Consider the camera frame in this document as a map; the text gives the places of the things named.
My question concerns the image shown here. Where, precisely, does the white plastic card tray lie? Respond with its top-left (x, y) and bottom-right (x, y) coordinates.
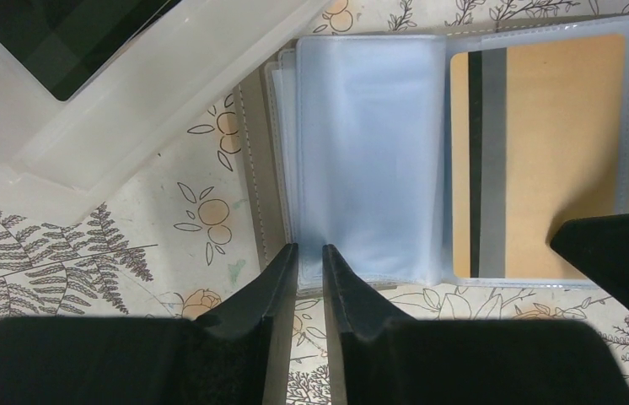
top-left (0, 1), bottom-right (326, 224)

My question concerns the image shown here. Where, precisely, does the grey leather card holder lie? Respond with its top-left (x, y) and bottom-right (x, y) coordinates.
top-left (236, 14), bottom-right (629, 296)

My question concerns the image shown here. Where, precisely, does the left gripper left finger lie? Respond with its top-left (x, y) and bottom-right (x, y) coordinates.
top-left (0, 244), bottom-right (298, 404)

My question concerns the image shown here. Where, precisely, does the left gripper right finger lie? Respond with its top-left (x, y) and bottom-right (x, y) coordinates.
top-left (322, 245), bottom-right (629, 404)

